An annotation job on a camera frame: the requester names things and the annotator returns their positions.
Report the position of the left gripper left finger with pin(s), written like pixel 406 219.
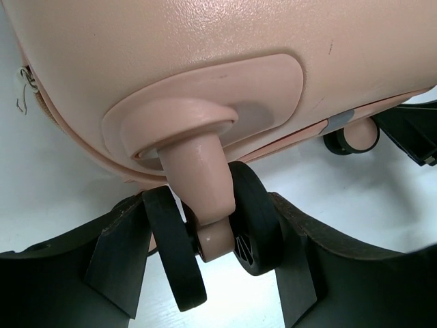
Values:
pixel 90 276

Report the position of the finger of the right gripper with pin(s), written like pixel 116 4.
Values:
pixel 412 128

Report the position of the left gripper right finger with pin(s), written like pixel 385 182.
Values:
pixel 329 279

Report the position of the pink hard-shell suitcase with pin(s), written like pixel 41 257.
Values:
pixel 180 96

